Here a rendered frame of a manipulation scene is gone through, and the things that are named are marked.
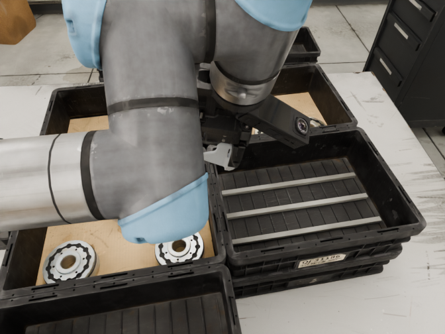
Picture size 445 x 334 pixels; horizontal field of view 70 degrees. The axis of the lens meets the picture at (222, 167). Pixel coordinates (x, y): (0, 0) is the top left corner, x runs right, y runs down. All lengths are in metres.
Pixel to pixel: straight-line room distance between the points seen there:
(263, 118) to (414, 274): 0.67
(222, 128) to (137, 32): 0.20
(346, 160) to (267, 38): 0.69
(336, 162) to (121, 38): 0.74
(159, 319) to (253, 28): 0.55
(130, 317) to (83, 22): 0.55
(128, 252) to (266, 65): 0.54
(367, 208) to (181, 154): 0.66
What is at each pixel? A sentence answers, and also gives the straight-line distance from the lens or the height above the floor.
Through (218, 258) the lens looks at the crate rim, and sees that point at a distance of 0.60.
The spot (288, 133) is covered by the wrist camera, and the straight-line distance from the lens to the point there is 0.43.
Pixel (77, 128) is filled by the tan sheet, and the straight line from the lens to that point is 1.04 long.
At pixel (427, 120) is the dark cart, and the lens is 2.33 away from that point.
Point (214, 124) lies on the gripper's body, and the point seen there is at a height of 1.19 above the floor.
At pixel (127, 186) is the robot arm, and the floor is 1.29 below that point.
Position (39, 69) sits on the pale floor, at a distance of 3.16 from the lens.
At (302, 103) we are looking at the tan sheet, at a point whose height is 0.83.
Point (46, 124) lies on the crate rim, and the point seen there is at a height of 0.93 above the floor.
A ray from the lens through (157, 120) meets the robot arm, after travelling 0.24.
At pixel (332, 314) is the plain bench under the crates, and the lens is 0.84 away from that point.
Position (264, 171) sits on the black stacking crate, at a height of 0.83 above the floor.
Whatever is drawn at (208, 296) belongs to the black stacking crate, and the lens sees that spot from 0.68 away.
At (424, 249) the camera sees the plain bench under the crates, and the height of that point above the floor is 0.70.
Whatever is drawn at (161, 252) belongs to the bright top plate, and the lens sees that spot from 0.69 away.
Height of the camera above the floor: 1.47
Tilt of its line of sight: 49 degrees down
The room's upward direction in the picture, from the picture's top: straight up
